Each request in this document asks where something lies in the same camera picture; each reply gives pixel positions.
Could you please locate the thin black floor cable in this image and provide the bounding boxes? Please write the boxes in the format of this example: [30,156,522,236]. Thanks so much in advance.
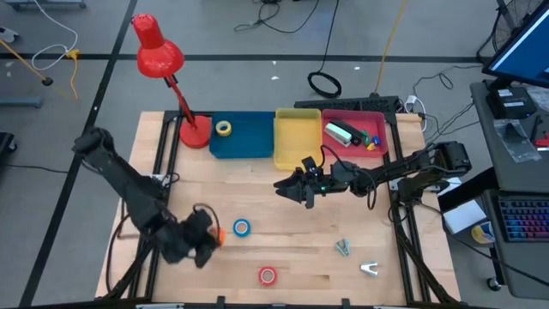
[413,64,484,147]

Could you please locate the white power adapter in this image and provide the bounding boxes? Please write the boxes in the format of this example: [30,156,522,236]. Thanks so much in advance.
[405,94,426,113]

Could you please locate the black aluminium table frame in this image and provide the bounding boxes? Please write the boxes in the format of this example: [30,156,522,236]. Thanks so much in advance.
[102,96,462,309]

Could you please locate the black mini computer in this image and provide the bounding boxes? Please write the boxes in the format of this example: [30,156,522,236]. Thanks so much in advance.
[486,87,538,120]

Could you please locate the yellow hanging cable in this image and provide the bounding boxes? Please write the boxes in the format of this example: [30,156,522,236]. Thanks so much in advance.
[374,0,407,98]

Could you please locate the grey cart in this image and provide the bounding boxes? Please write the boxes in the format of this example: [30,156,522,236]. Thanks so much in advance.
[480,188,549,300]

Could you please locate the yellow and blue tape roll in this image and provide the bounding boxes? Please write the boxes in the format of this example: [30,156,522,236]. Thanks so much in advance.
[470,221,495,245]

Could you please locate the black coiled cable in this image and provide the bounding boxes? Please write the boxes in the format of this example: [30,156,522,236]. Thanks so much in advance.
[306,0,343,100]

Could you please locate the black caster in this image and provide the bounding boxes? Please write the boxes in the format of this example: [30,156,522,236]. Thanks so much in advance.
[0,131,18,154]

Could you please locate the grey stand base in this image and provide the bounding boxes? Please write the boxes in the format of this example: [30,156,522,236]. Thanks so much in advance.
[7,0,87,10]

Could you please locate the silver staple remover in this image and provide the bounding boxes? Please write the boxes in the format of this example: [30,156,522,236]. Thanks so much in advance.
[359,260,379,277]

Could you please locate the pink plastic tray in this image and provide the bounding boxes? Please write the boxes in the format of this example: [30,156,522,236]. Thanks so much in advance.
[321,108,389,159]

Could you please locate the grey floor base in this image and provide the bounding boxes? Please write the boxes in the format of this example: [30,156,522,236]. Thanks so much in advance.
[0,96,43,108]

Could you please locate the mint white stapler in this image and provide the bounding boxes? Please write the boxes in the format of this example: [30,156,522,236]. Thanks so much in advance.
[323,122,353,148]

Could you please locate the blue plastic tray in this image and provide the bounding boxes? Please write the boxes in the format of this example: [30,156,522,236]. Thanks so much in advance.
[208,111,276,160]

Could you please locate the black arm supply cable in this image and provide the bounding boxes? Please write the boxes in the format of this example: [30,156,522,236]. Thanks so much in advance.
[106,205,138,295]

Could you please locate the orange tape roll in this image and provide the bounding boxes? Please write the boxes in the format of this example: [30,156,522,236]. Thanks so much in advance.
[209,227,227,247]

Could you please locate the black stapler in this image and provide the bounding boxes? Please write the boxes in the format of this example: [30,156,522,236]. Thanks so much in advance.
[332,118,364,147]

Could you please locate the red tape roll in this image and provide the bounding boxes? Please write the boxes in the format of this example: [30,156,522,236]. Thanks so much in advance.
[257,265,279,288]

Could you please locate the clear plastic bag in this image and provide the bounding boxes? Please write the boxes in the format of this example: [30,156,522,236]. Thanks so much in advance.
[492,118,542,163]

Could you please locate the orange yellow extension cable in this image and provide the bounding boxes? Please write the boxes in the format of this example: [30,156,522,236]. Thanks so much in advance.
[63,49,81,102]

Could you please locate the black wire fan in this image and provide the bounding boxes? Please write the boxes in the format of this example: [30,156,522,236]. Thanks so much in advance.
[476,0,546,65]

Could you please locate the black computer monitor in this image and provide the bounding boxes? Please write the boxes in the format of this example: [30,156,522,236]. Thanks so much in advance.
[482,0,549,89]

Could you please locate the white floor item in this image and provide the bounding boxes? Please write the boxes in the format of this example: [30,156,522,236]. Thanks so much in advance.
[0,26,20,44]

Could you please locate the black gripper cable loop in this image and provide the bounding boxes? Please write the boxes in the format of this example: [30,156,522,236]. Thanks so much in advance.
[192,203,221,233]

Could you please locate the red desk lamp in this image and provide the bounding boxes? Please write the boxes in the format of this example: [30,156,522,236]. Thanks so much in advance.
[131,12,214,150]

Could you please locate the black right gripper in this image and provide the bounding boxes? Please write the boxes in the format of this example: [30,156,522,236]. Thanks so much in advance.
[273,155,358,211]

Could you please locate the yellow pole with black foot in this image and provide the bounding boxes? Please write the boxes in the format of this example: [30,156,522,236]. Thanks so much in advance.
[0,39,55,87]

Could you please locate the grey desk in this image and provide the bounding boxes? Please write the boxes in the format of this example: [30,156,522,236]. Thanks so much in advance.
[470,79,549,194]

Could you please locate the white cardboard box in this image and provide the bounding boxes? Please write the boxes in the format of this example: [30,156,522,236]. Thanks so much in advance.
[443,199,488,235]

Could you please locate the teal staple remover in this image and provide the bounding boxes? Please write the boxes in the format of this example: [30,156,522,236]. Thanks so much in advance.
[335,239,353,258]

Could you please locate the backlit rainbow keyboard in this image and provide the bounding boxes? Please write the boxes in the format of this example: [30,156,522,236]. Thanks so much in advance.
[499,197,549,244]

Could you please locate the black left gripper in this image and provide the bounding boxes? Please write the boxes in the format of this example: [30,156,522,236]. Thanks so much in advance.
[160,211,222,270]

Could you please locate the white floor cable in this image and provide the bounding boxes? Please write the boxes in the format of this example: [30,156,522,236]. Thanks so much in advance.
[32,0,79,72]

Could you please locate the yellow plastic tray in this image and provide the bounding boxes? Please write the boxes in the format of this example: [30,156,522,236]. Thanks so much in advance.
[273,107,324,172]

